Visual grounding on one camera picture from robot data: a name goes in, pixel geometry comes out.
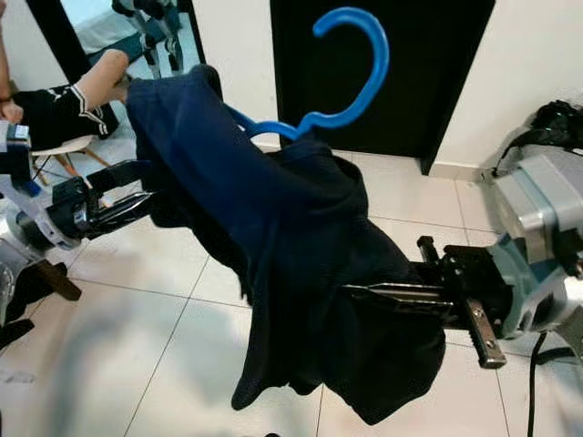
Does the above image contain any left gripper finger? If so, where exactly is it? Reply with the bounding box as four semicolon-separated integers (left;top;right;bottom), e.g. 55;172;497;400
87;160;152;192
100;192;156;233

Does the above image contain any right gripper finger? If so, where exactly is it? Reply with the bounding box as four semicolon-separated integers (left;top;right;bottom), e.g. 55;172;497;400
342;282;454;300
346;294;455;320

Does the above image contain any navy blue shirt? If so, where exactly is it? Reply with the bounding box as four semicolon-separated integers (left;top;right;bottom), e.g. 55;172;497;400
126;64;447;426

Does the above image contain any blue plastic hanger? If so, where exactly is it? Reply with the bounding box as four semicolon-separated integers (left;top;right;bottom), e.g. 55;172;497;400
226;7;391;143

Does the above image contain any person in black clothes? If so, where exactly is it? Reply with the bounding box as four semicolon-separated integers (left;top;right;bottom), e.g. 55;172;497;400
0;0;142;151

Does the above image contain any grey upholstered ottoman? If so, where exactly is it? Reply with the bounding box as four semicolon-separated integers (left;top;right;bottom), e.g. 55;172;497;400
494;146;583;239

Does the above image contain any grey black humanoid robot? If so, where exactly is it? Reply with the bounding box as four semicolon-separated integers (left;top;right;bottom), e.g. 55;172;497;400
114;0;192;74

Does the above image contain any black bag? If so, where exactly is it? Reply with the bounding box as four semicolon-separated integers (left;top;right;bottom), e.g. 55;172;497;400
492;98;583;178

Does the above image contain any black door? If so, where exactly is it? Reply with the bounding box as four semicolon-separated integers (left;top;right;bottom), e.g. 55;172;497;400
270;0;497;176

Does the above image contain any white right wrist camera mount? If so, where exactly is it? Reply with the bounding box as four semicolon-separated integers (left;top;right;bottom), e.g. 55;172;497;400
499;228;583;358

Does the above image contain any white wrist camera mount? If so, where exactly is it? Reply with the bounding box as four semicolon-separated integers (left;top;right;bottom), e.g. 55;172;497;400
499;228;583;358
0;123;83;251

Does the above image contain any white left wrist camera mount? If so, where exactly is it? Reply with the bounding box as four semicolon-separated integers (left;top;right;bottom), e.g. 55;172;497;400
0;123;83;251

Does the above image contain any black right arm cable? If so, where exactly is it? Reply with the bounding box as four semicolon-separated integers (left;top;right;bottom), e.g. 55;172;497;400
527;332;552;437

